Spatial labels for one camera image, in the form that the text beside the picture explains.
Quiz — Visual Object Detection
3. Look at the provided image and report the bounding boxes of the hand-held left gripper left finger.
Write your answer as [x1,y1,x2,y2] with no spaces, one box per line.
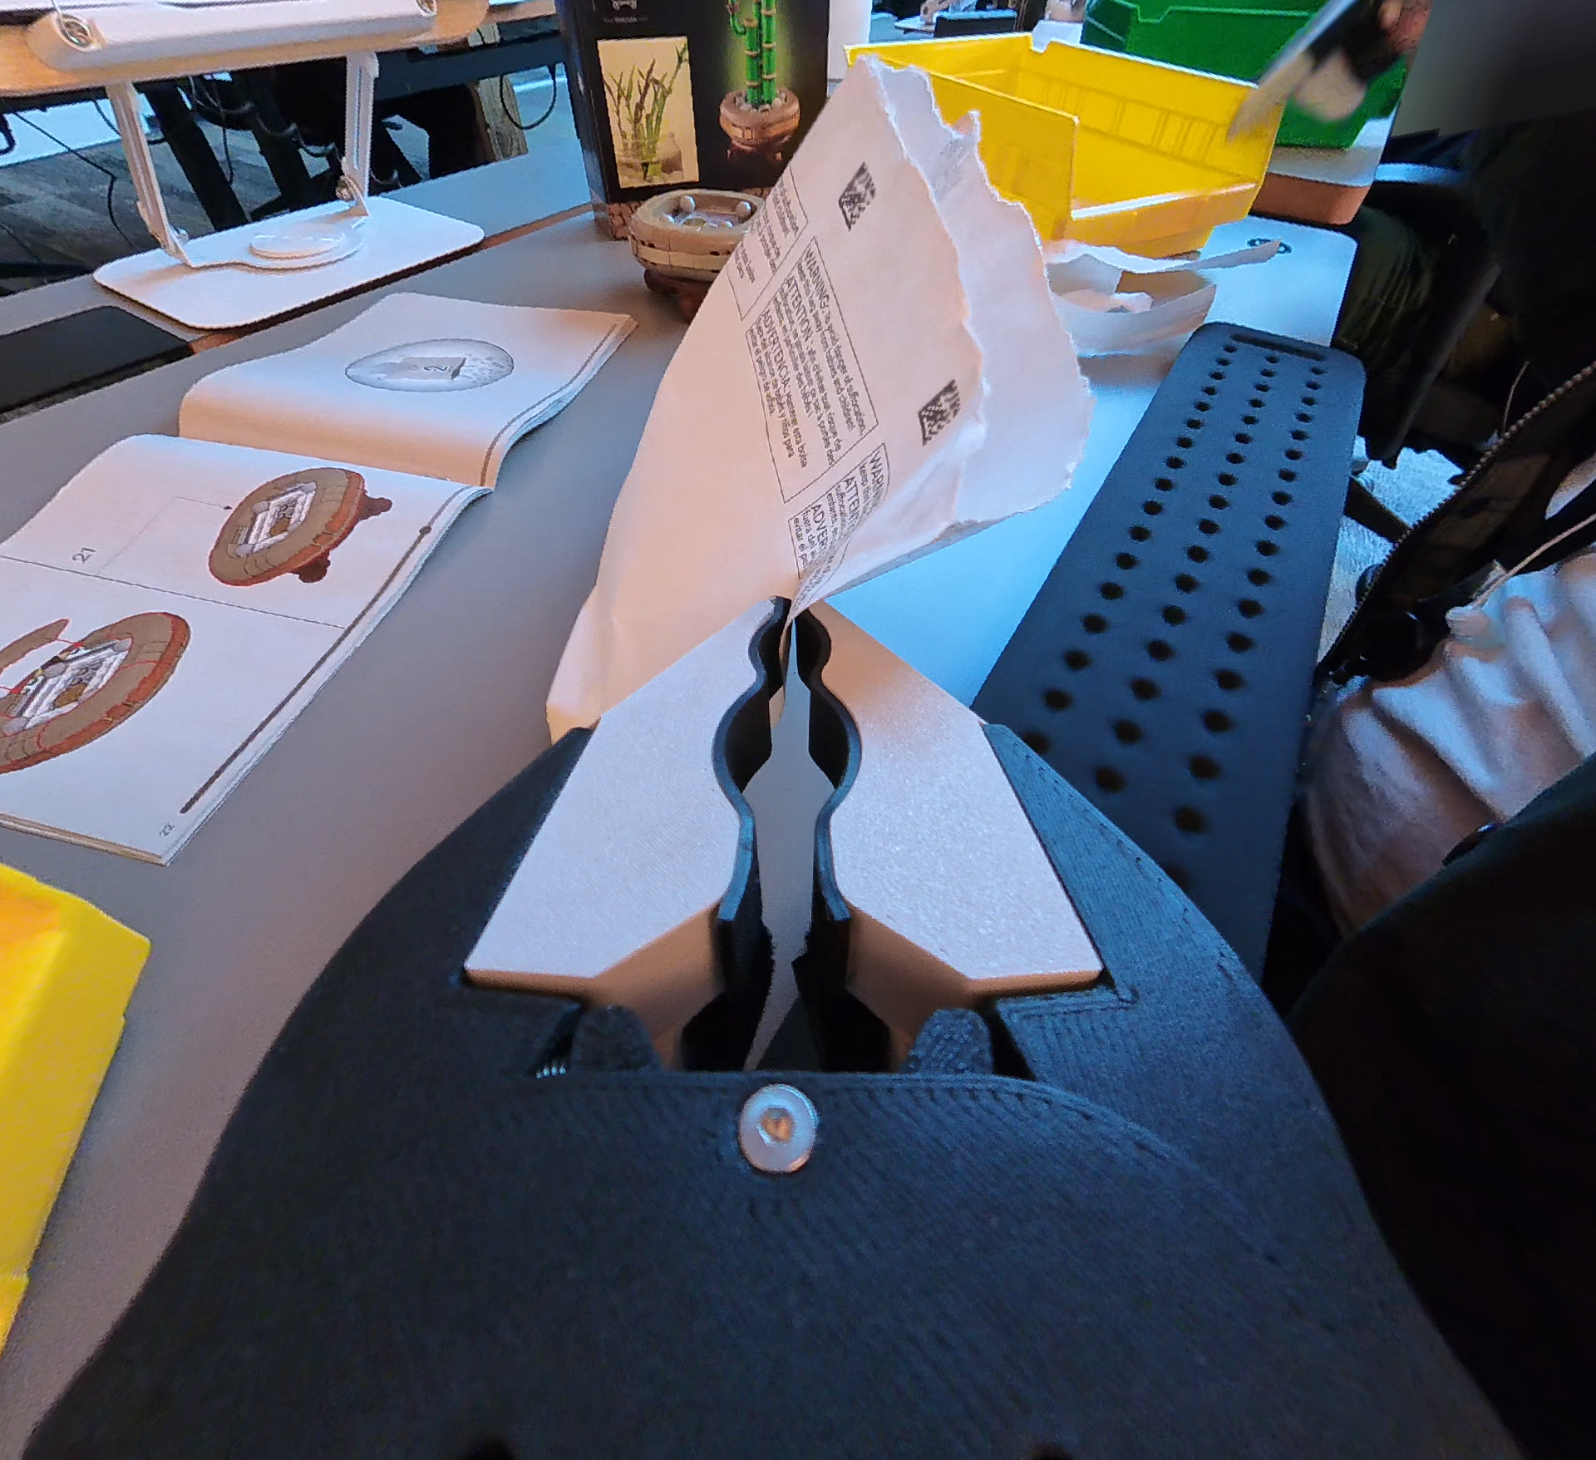
[465,597,794,1073]

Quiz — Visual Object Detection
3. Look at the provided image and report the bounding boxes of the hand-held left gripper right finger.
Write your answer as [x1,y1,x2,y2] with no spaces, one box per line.
[797,602,1107,1073]

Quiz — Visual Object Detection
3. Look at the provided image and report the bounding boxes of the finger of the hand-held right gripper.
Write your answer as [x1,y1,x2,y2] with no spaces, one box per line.
[1228,0,1459,142]

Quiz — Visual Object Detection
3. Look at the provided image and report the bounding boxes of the yellow parts bin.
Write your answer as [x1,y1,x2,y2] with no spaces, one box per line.
[0,861,152,1343]
[846,32,1287,258]

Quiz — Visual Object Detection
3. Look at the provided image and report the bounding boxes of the white printed paper bag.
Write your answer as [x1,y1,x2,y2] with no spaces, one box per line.
[547,57,1097,744]

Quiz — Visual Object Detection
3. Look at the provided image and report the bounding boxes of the instruction booklet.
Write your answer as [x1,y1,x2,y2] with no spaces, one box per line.
[0,293,638,866]

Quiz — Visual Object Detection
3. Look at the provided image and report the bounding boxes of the tan brick-built pot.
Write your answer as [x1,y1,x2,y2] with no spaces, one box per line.
[628,188,769,308]

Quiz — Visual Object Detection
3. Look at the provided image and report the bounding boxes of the adjoining grey desk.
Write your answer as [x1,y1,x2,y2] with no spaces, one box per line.
[0,152,603,417]

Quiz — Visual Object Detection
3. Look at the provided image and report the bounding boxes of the green parts bin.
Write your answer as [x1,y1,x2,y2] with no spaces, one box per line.
[1079,0,1411,152]

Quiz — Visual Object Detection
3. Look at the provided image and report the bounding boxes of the crumpled white paper bag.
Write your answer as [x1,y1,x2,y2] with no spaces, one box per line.
[1173,238,1283,283]

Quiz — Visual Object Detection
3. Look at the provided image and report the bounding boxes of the torn paper scraps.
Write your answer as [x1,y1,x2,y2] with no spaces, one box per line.
[1042,238,1218,357]

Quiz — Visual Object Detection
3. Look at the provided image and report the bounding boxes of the black perforated chair part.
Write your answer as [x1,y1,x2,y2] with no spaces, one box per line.
[973,322,1367,987]

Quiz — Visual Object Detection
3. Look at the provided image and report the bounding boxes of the instruction sheet on stand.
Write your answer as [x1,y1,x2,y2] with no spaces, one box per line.
[0,0,492,332]

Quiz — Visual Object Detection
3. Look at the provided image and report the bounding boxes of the black cable tray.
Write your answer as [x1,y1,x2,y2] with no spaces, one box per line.
[0,307,192,417]

